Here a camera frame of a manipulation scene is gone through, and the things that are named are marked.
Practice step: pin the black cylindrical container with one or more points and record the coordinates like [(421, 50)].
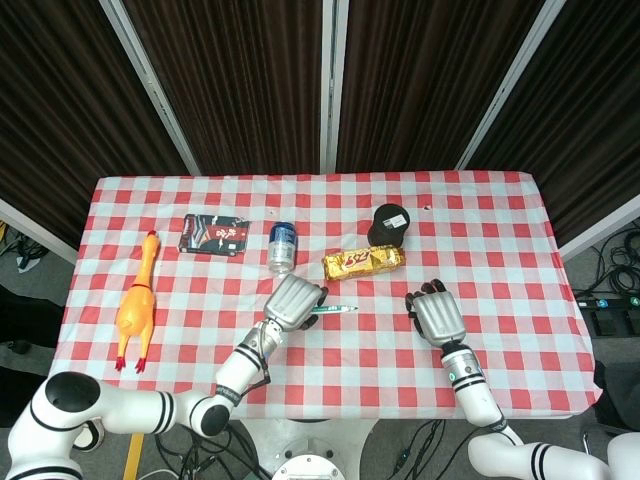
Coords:
[(389, 225)]

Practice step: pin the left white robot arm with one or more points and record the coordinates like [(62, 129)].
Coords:
[(150, 405)]

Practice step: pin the white partition frame post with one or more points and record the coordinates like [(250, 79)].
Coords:
[(510, 85), (332, 85), (150, 85)]

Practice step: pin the dark printed flat box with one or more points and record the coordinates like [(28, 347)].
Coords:
[(215, 235)]

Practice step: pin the blue silver drink can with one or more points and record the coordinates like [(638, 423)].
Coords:
[(282, 250)]

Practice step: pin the black white marker pen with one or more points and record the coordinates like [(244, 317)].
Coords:
[(337, 309)]

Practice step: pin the black bulky object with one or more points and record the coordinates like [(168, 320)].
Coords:
[(22, 320)]

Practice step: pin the gold snack package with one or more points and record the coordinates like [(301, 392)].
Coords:
[(362, 262)]

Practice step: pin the yellow rubber chicken toy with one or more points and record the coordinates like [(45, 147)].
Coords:
[(137, 305)]

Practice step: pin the yellow floor strip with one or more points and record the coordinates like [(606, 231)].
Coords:
[(134, 457)]

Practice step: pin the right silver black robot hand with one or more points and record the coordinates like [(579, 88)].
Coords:
[(440, 317)]

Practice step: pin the red white checkered tablecloth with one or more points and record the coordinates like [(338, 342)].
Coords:
[(360, 360)]

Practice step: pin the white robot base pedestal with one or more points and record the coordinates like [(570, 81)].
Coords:
[(310, 445)]

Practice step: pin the black chair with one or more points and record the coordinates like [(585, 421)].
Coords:
[(622, 395)]

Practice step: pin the dark corrugated partition panel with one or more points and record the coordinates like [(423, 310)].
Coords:
[(580, 125), (75, 110), (430, 85), (235, 85)]

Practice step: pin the black power strip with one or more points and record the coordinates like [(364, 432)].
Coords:
[(607, 301)]

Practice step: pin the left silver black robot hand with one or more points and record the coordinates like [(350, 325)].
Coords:
[(292, 300)]

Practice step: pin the white partition base rail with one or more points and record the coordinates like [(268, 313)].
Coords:
[(600, 237), (35, 230)]

